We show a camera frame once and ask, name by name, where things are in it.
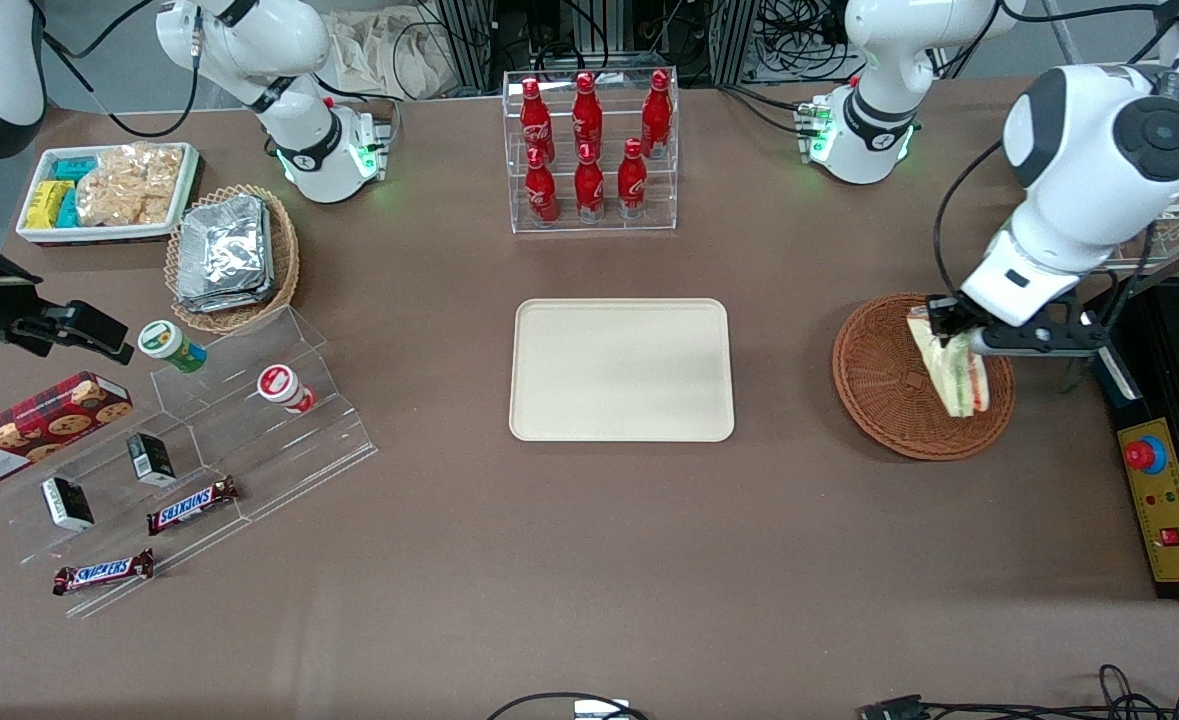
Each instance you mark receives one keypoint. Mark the teal snack pack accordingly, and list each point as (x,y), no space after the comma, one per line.
(68,210)
(74,168)

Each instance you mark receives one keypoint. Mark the small black box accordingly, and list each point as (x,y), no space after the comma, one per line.
(151,458)
(67,503)

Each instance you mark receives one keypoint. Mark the beige cloth bag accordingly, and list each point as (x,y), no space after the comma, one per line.
(389,55)

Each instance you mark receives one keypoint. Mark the oval light wicker basket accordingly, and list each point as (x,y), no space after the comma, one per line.
(284,250)

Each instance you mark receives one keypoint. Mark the beige plastic tray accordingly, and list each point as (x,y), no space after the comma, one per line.
(619,370)

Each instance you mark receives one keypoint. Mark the Snickers chocolate bar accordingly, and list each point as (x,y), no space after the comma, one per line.
(104,572)
(192,505)

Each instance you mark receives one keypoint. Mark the large bag of crackers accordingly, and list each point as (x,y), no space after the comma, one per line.
(129,185)

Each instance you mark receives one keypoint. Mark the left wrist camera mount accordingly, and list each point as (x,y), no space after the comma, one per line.
(1049,338)

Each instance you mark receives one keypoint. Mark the triangle sandwich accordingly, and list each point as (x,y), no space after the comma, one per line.
(959,385)

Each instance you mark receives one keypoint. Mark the white rectangular snack tray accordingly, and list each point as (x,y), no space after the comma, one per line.
(34,235)

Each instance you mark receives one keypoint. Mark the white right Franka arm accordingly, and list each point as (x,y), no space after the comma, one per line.
(299,150)

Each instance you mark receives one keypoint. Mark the silver foil packet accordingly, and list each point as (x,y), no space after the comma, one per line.
(224,302)
(224,245)

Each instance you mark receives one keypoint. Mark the red lidded cup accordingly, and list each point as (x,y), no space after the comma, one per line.
(282,388)

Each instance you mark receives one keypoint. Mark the round brown wicker basket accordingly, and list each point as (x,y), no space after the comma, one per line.
(879,385)

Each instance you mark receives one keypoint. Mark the red tartan cookie box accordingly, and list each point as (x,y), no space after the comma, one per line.
(29,430)

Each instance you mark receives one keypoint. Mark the green lidded cup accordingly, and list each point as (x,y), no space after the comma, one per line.
(167,345)

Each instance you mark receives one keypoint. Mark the red cola bottle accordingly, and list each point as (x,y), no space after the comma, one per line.
(658,110)
(541,190)
(589,185)
(632,180)
(586,110)
(532,115)

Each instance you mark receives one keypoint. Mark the yellow snack pack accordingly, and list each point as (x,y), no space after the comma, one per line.
(47,205)

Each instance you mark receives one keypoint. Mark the black yellow control box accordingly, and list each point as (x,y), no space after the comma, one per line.
(1164,500)

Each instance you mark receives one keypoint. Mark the clear acrylic stepped display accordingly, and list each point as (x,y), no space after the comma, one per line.
(279,450)

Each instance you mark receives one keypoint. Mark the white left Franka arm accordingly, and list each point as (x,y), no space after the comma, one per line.
(1079,150)

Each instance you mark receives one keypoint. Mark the small white device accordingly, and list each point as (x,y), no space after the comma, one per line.
(601,710)

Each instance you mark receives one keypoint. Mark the clear acrylic bottle rack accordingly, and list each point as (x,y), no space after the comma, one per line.
(599,225)

